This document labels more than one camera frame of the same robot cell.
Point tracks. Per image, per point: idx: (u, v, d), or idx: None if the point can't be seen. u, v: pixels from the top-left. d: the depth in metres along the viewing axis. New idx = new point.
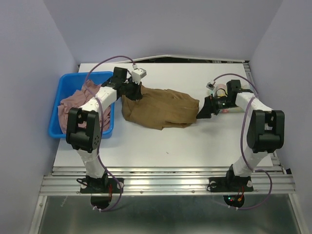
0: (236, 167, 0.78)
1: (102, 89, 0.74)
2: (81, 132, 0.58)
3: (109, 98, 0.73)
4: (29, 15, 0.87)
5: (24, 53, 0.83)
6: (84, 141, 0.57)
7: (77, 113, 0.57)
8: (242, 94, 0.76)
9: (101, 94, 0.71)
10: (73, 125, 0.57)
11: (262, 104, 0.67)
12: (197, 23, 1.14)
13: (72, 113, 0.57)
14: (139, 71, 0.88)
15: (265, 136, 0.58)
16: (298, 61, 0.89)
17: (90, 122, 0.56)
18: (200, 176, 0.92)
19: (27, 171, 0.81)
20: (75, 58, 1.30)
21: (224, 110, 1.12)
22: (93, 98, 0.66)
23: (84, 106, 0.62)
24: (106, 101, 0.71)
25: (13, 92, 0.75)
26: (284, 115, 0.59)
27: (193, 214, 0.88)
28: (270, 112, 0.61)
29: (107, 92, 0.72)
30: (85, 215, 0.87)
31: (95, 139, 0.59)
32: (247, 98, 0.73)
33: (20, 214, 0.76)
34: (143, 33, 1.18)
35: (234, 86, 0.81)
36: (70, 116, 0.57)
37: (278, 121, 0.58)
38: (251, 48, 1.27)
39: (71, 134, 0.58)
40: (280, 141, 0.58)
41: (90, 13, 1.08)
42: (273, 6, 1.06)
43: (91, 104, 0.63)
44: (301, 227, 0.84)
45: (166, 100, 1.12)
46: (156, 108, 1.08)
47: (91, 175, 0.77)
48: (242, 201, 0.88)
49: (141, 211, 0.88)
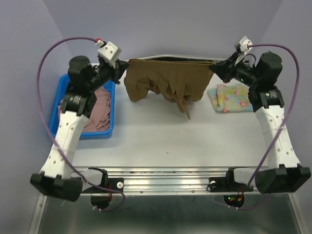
0: (237, 175, 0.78)
1: (63, 121, 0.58)
2: None
3: (77, 128, 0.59)
4: (29, 15, 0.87)
5: (25, 53, 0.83)
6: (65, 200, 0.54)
7: (41, 179, 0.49)
8: (268, 113, 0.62)
9: (64, 132, 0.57)
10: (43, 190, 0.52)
11: (288, 148, 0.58)
12: (197, 24, 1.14)
13: (35, 180, 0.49)
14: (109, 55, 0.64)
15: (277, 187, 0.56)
16: (298, 62, 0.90)
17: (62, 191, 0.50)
18: (199, 176, 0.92)
19: (27, 171, 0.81)
20: (75, 58, 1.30)
21: (224, 110, 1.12)
22: (55, 148, 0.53)
23: (45, 164, 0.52)
24: (72, 137, 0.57)
25: (14, 92, 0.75)
26: (309, 174, 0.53)
27: (193, 214, 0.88)
28: (293, 166, 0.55)
29: (70, 125, 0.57)
30: (86, 216, 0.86)
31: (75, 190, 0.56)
32: (274, 127, 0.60)
33: (20, 215, 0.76)
34: (143, 33, 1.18)
35: (267, 79, 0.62)
36: (35, 185, 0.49)
37: (298, 181, 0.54)
38: (251, 48, 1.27)
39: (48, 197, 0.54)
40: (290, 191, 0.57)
41: (90, 13, 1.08)
42: (272, 7, 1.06)
43: (54, 161, 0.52)
44: (301, 227, 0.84)
45: (168, 74, 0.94)
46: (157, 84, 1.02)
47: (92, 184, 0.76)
48: (241, 201, 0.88)
49: (141, 211, 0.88)
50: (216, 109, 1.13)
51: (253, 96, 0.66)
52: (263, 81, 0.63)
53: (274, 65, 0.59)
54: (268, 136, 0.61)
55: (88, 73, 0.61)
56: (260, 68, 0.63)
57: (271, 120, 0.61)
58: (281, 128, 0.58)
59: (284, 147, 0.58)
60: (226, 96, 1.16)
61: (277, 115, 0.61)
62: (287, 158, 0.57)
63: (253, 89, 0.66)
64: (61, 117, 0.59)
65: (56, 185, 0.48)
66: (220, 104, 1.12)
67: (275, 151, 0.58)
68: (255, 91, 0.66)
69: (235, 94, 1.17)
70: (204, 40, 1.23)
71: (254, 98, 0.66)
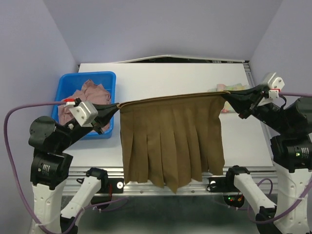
0: (240, 184, 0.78)
1: (37, 193, 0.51)
2: None
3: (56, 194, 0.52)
4: (29, 14, 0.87)
5: (24, 52, 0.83)
6: None
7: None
8: (291, 178, 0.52)
9: (41, 203, 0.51)
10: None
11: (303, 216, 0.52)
12: (197, 23, 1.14)
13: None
14: (82, 119, 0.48)
15: None
16: (298, 61, 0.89)
17: None
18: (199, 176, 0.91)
19: (26, 171, 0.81)
20: (75, 58, 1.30)
21: (224, 110, 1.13)
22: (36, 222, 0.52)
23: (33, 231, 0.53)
24: (54, 204, 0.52)
25: (14, 91, 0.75)
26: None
27: (193, 214, 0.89)
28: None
29: (46, 199, 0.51)
30: (86, 216, 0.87)
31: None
32: (294, 195, 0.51)
33: (19, 215, 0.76)
34: (143, 33, 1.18)
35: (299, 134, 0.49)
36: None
37: None
38: (251, 48, 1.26)
39: None
40: None
41: (90, 12, 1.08)
42: (272, 6, 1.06)
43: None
44: None
45: (173, 122, 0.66)
46: (164, 150, 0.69)
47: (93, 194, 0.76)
48: (242, 201, 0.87)
49: (141, 212, 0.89)
50: None
51: (280, 151, 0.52)
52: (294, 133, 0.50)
53: None
54: (284, 199, 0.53)
55: (57, 137, 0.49)
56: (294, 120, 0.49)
57: (293, 186, 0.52)
58: (299, 199, 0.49)
59: (298, 217, 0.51)
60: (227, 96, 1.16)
61: (300, 181, 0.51)
62: (298, 225, 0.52)
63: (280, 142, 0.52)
64: (33, 189, 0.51)
65: None
66: None
67: (286, 219, 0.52)
68: (282, 144, 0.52)
69: None
70: (204, 40, 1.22)
71: (281, 152, 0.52)
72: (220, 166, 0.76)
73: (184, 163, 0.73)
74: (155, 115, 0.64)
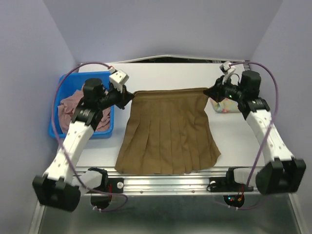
0: (237, 176, 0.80)
1: (72, 129, 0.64)
2: (54, 196, 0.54)
3: (82, 141, 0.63)
4: (29, 15, 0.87)
5: (25, 53, 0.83)
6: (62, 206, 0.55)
7: (44, 180, 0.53)
8: (256, 117, 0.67)
9: (68, 144, 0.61)
10: (44, 194, 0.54)
11: (280, 144, 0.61)
12: (197, 24, 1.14)
13: (37, 184, 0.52)
14: (118, 78, 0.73)
15: (279, 186, 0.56)
16: (298, 62, 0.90)
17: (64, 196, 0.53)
18: (200, 176, 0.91)
19: (27, 171, 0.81)
20: (75, 57, 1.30)
21: (224, 110, 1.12)
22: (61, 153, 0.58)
23: (50, 166, 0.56)
24: (76, 148, 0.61)
25: (14, 92, 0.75)
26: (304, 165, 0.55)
27: (193, 214, 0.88)
28: (289, 160, 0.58)
29: (79, 133, 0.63)
30: (86, 216, 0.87)
31: (73, 200, 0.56)
32: (263, 126, 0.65)
33: (20, 214, 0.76)
34: (143, 33, 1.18)
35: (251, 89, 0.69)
36: (36, 188, 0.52)
37: (296, 172, 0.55)
38: (251, 48, 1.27)
39: (44, 202, 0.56)
40: (292, 188, 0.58)
41: (90, 13, 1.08)
42: (273, 7, 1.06)
43: (59, 164, 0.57)
44: (301, 227, 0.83)
45: (169, 113, 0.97)
46: (161, 132, 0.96)
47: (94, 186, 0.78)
48: (242, 201, 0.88)
49: (141, 212, 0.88)
50: (216, 109, 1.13)
51: (243, 107, 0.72)
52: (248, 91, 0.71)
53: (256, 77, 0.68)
54: (261, 136, 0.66)
55: (100, 91, 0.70)
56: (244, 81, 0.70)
57: (261, 122, 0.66)
58: (269, 127, 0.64)
59: (277, 142, 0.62)
60: None
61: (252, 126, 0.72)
62: (280, 152, 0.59)
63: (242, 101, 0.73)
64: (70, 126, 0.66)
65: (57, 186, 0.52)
66: (220, 104, 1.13)
67: (268, 146, 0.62)
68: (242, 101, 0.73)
69: None
70: (204, 40, 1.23)
71: (244, 107, 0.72)
72: (208, 154, 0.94)
73: (176, 147, 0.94)
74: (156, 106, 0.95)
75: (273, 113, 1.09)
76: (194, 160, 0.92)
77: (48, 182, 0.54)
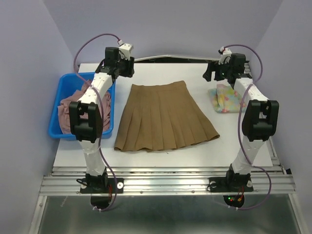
0: (235, 165, 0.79)
1: (97, 76, 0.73)
2: (85, 123, 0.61)
3: (105, 85, 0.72)
4: (29, 15, 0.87)
5: (24, 53, 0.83)
6: (88, 131, 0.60)
7: (78, 106, 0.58)
8: (241, 81, 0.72)
9: (97, 82, 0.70)
10: (76, 118, 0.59)
11: (259, 93, 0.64)
12: (196, 24, 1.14)
13: (73, 107, 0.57)
14: (126, 48, 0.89)
15: (258, 125, 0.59)
16: (298, 62, 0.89)
17: (91, 114, 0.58)
18: (203, 176, 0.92)
19: (27, 171, 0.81)
20: (75, 58, 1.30)
21: (224, 110, 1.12)
22: (90, 88, 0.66)
23: (82, 97, 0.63)
24: (102, 88, 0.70)
25: (13, 92, 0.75)
26: (278, 104, 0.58)
27: (193, 214, 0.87)
28: (265, 102, 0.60)
29: (102, 78, 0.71)
30: (85, 216, 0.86)
31: (98, 127, 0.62)
32: (245, 85, 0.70)
33: (20, 214, 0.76)
34: (143, 33, 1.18)
35: (237, 65, 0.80)
36: (72, 110, 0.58)
37: (272, 111, 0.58)
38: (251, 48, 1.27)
39: (75, 127, 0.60)
40: (273, 129, 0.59)
41: (90, 13, 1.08)
42: (272, 7, 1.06)
43: (89, 94, 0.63)
44: (301, 227, 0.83)
45: (160, 102, 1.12)
46: (152, 116, 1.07)
47: (91, 173, 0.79)
48: (241, 201, 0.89)
49: (141, 211, 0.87)
50: (216, 109, 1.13)
51: (230, 78, 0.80)
52: (234, 68, 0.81)
53: (240, 54, 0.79)
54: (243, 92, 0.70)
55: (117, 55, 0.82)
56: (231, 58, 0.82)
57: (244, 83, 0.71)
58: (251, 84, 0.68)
59: (255, 92, 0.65)
60: (227, 96, 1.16)
61: (239, 92, 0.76)
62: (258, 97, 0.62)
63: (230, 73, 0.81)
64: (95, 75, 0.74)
65: (90, 107, 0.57)
66: (220, 104, 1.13)
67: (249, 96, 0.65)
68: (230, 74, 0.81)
69: (235, 94, 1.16)
70: (204, 40, 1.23)
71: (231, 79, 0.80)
72: (202, 133, 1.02)
73: (167, 127, 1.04)
74: (147, 96, 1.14)
75: None
76: (186, 139, 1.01)
77: (80, 110, 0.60)
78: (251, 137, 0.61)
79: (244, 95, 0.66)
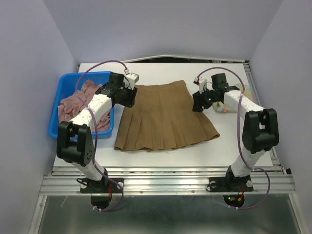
0: (235, 168, 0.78)
1: (96, 98, 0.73)
2: (72, 146, 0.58)
3: (103, 107, 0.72)
4: (29, 15, 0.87)
5: (24, 53, 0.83)
6: (76, 156, 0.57)
7: (68, 127, 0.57)
8: (230, 94, 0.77)
9: (94, 103, 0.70)
10: (64, 141, 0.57)
11: (252, 104, 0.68)
12: (197, 24, 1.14)
13: (63, 127, 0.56)
14: (132, 76, 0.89)
15: (261, 136, 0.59)
16: (298, 62, 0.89)
17: (81, 139, 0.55)
18: (196, 176, 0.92)
19: (27, 171, 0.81)
20: (75, 57, 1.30)
21: (223, 110, 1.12)
22: (86, 109, 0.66)
23: (76, 118, 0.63)
24: (99, 110, 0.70)
25: (14, 93, 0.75)
26: (275, 112, 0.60)
27: (193, 214, 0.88)
28: (262, 111, 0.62)
29: (101, 100, 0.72)
30: (86, 216, 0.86)
31: (87, 153, 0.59)
32: (236, 97, 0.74)
33: (20, 215, 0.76)
34: (143, 33, 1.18)
35: (220, 81, 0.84)
36: (61, 131, 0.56)
37: (271, 120, 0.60)
38: (251, 48, 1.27)
39: (63, 149, 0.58)
40: (275, 139, 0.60)
41: (90, 13, 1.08)
42: (272, 7, 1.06)
43: (83, 115, 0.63)
44: (301, 227, 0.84)
45: (159, 101, 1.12)
46: (153, 116, 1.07)
47: (90, 177, 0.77)
48: (241, 201, 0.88)
49: (141, 211, 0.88)
50: (216, 109, 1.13)
51: (219, 94, 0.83)
52: (218, 85, 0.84)
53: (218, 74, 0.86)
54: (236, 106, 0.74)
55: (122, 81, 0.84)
56: (213, 79, 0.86)
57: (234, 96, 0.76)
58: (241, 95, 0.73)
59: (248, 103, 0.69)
60: None
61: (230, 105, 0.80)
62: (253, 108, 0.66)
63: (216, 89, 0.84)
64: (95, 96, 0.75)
65: (80, 130, 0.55)
66: (220, 104, 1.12)
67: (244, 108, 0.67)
68: (217, 89, 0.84)
69: None
70: (204, 40, 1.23)
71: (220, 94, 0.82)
72: (202, 133, 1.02)
73: (168, 127, 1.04)
74: (147, 96, 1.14)
75: None
76: (186, 138, 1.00)
77: (70, 131, 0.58)
78: (253, 150, 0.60)
79: (239, 107, 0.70)
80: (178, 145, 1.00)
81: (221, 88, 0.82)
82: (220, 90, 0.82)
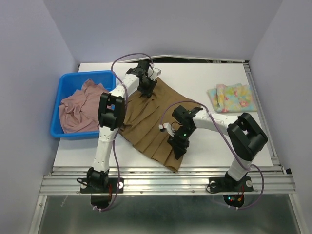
0: (233, 172, 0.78)
1: (128, 76, 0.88)
2: (109, 113, 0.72)
3: (133, 84, 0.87)
4: (29, 15, 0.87)
5: (24, 53, 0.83)
6: (112, 121, 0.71)
7: (107, 97, 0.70)
8: (199, 116, 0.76)
9: (126, 81, 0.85)
10: (104, 107, 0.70)
11: (225, 116, 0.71)
12: (197, 24, 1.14)
13: (104, 97, 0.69)
14: (156, 70, 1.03)
15: (252, 142, 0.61)
16: (298, 61, 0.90)
17: (118, 107, 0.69)
18: (186, 176, 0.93)
19: (27, 171, 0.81)
20: (75, 57, 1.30)
21: (224, 110, 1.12)
22: (121, 85, 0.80)
23: (113, 91, 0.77)
24: (130, 86, 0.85)
25: (13, 93, 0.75)
26: (249, 114, 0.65)
27: (194, 214, 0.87)
28: (237, 120, 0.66)
29: (132, 78, 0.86)
30: (86, 216, 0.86)
31: (120, 120, 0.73)
32: (206, 117, 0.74)
33: (20, 215, 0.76)
34: (143, 33, 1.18)
35: (181, 112, 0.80)
36: (102, 100, 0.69)
37: (250, 123, 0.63)
38: (250, 48, 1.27)
39: (102, 114, 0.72)
40: (263, 136, 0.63)
41: (90, 13, 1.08)
42: (273, 7, 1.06)
43: (118, 90, 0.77)
44: (301, 227, 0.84)
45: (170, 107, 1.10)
46: (151, 116, 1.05)
47: (94, 165, 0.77)
48: (242, 201, 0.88)
49: (141, 211, 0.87)
50: (216, 109, 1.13)
51: (187, 123, 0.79)
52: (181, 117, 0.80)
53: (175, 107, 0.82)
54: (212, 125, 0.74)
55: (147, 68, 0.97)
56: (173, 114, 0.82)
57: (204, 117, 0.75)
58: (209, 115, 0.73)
59: (221, 118, 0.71)
60: (227, 96, 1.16)
61: (203, 126, 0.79)
62: (229, 121, 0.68)
63: (182, 121, 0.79)
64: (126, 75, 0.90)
65: (118, 101, 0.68)
66: (220, 104, 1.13)
67: (221, 125, 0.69)
68: (183, 121, 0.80)
69: (235, 94, 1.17)
70: (204, 40, 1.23)
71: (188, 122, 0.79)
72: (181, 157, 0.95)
73: (154, 134, 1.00)
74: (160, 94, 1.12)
75: (273, 112, 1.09)
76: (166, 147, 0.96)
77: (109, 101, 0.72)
78: (252, 157, 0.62)
79: (216, 126, 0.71)
80: (153, 155, 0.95)
81: (186, 116, 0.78)
82: (187, 118, 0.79)
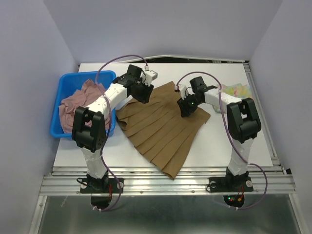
0: (232, 167, 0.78)
1: (112, 87, 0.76)
2: (86, 131, 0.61)
3: (119, 96, 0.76)
4: (29, 16, 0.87)
5: (24, 54, 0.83)
6: (88, 141, 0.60)
7: (84, 112, 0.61)
8: (209, 92, 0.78)
9: (111, 92, 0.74)
10: (79, 124, 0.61)
11: (231, 96, 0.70)
12: (197, 24, 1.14)
13: (79, 112, 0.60)
14: (151, 73, 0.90)
15: (244, 125, 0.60)
16: (298, 61, 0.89)
17: (95, 124, 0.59)
18: (194, 176, 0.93)
19: (27, 171, 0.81)
20: (75, 57, 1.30)
21: None
22: (102, 98, 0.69)
23: (91, 105, 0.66)
24: (114, 99, 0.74)
25: (14, 93, 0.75)
26: (253, 100, 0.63)
27: (194, 214, 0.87)
28: (240, 101, 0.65)
29: (117, 89, 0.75)
30: (86, 216, 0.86)
31: (99, 140, 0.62)
32: (216, 94, 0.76)
33: (20, 215, 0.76)
34: (143, 33, 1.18)
35: (198, 84, 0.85)
36: (77, 115, 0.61)
37: (250, 107, 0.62)
38: (251, 48, 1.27)
39: (77, 132, 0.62)
40: (258, 125, 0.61)
41: (89, 13, 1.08)
42: (273, 7, 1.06)
43: (99, 103, 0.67)
44: (301, 227, 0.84)
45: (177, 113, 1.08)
46: (159, 122, 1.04)
47: (91, 175, 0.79)
48: (241, 201, 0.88)
49: (141, 212, 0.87)
50: (216, 110, 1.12)
51: (199, 95, 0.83)
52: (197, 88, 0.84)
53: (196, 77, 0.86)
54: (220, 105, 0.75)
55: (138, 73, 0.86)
56: (191, 83, 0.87)
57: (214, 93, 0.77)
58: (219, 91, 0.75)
59: (227, 97, 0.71)
60: None
61: (211, 103, 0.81)
62: (233, 100, 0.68)
63: (196, 91, 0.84)
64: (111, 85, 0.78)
65: (94, 117, 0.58)
66: None
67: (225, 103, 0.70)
68: (197, 92, 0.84)
69: (235, 94, 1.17)
70: (204, 40, 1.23)
71: (200, 95, 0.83)
72: (180, 165, 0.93)
73: (157, 140, 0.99)
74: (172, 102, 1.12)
75: (273, 112, 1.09)
76: (167, 153, 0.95)
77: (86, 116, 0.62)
78: (242, 139, 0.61)
79: (220, 102, 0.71)
80: (153, 159, 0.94)
81: (201, 89, 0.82)
82: (201, 91, 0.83)
